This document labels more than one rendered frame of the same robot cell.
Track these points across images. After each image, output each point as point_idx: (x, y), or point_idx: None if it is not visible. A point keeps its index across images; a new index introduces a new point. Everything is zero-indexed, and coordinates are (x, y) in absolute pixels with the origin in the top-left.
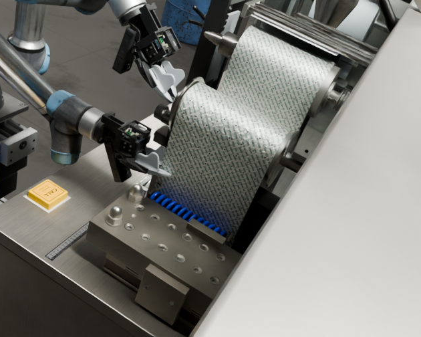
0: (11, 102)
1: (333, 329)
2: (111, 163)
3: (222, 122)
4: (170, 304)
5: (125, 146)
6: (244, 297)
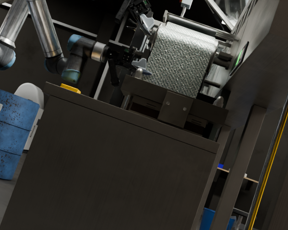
0: None
1: None
2: (112, 71)
3: (183, 37)
4: (184, 109)
5: (124, 57)
6: None
